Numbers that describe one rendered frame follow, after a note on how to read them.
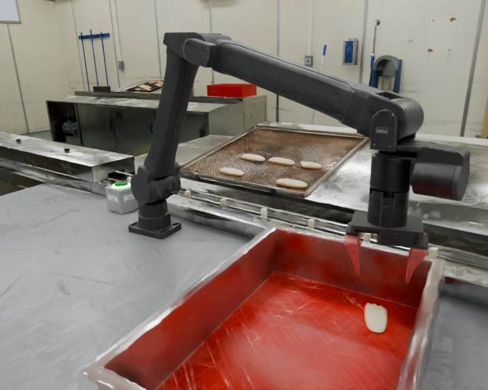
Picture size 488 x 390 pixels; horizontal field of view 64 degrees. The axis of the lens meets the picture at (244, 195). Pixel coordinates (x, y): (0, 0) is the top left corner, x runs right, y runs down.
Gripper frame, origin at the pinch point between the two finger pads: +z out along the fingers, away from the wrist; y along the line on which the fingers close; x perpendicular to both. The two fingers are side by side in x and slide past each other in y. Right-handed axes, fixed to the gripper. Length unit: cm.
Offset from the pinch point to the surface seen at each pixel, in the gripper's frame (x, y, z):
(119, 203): -28, 74, 4
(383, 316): 0.1, -0.7, 8.0
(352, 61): -408, 52, -35
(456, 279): -11.9, -12.6, 5.5
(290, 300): -0.8, 15.5, 8.6
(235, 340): 12.7, 20.9, 8.5
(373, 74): -394, 27, -21
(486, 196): -47, -22, 0
